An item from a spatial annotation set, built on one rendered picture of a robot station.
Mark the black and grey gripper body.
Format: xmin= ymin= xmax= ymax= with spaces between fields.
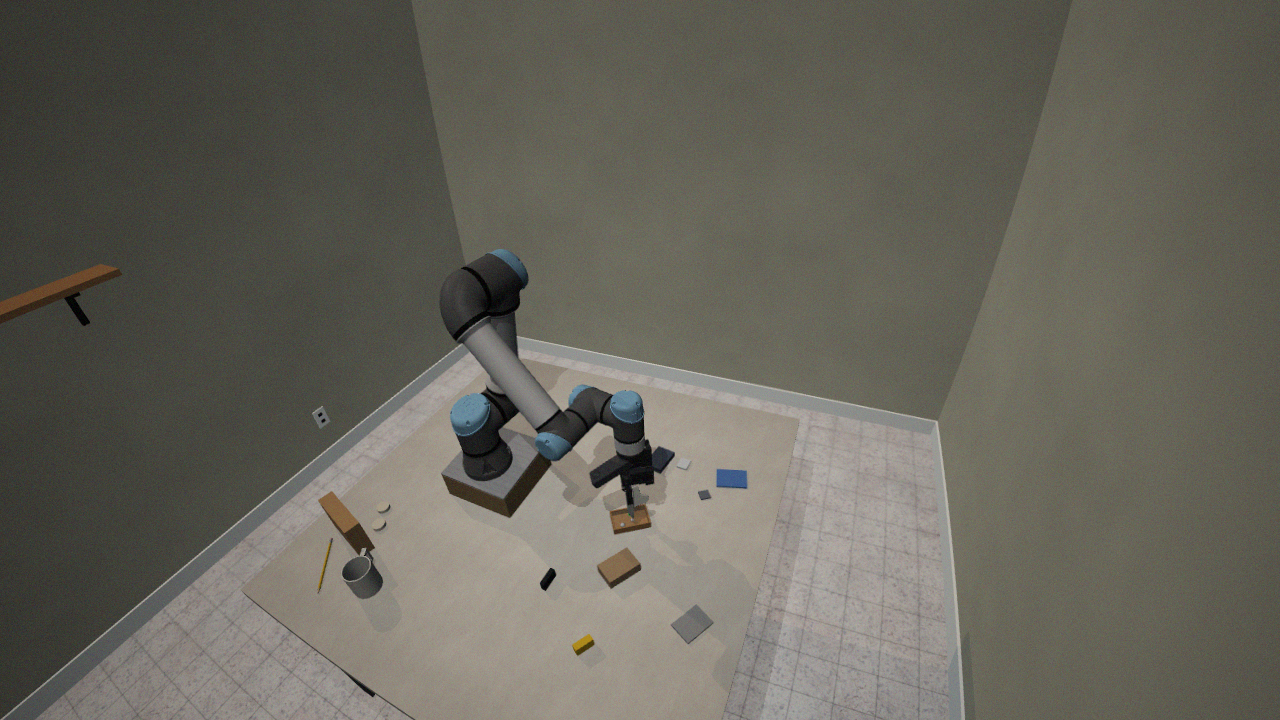
xmin=616 ymin=439 xmax=654 ymax=487

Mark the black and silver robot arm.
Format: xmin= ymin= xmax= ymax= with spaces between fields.
xmin=440 ymin=249 xmax=645 ymax=480

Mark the brown wooden ball-in-hole puzzle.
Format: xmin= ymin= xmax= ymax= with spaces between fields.
xmin=609 ymin=503 xmax=652 ymax=536

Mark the grey mug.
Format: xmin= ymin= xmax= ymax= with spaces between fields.
xmin=340 ymin=548 xmax=383 ymax=600

